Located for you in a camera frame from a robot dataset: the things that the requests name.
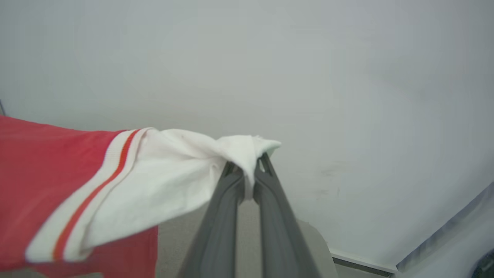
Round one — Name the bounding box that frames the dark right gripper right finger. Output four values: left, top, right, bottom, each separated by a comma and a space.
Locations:
253, 153, 323, 278

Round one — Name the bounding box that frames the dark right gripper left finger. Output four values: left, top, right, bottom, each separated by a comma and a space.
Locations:
178, 161, 246, 278

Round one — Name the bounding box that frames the red and white jersey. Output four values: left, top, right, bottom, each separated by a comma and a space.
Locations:
0, 115, 282, 278

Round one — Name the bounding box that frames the black round object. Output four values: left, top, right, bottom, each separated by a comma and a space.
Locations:
471, 249, 494, 278

